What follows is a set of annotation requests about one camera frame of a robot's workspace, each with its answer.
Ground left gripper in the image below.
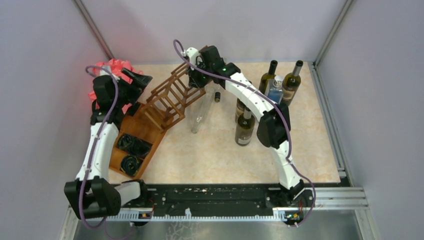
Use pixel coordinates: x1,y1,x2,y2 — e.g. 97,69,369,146
114,67,152,107

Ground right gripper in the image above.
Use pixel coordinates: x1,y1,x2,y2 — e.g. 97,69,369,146
186,59,213,89

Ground clear glass bottle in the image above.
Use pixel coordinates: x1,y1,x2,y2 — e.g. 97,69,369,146
191,86,216,134

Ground brown wooden wine rack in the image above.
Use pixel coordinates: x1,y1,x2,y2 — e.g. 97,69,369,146
135,62,206,133

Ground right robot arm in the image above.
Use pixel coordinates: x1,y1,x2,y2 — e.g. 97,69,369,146
180,45,306,206

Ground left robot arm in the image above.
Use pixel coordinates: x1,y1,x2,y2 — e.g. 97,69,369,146
64,67,153,220

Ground clear labelled liquor bottle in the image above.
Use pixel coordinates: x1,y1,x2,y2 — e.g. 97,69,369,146
213,84,221,103

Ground dark green wine bottle middle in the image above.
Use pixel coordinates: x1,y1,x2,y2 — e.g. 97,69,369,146
234,98,246,123

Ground dark green wine bottle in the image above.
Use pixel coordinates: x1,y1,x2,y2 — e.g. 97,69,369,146
234,98,246,123
234,107,256,146

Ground dark green wine bottle front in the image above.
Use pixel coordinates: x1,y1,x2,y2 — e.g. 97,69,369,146
234,107,256,146

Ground dark wine bottle back left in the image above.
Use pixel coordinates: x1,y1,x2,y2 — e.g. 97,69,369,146
259,60,278,95

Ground blue square glass bottle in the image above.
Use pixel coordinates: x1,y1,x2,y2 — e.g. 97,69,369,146
265,75,284,104

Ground dark wine bottle back right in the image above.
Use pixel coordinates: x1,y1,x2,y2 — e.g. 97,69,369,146
281,60,304,106

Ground pink plastic bag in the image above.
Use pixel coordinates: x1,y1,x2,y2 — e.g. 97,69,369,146
88,58,144,114

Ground wooden compartment tray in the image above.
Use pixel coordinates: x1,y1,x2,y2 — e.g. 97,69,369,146
108,102,168,180

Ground rolled dark belt upper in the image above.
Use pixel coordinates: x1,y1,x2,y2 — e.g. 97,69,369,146
116,133,153,159

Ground rolled dark belt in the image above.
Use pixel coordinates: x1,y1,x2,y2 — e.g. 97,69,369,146
120,154,143,177
116,133,153,159

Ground rolled dark belt lower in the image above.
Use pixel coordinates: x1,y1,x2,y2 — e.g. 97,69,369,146
120,154,143,177

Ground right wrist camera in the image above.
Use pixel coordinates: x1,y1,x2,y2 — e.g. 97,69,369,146
184,47,200,70

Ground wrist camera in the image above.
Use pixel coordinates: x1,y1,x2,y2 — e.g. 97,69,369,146
184,47,200,70
98,65,117,80

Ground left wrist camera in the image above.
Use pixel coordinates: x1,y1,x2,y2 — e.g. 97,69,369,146
98,65,117,80

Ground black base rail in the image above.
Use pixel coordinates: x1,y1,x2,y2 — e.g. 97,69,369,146
71,182,369,223

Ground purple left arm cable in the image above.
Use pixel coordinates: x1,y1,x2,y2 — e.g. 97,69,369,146
77,65,119,230

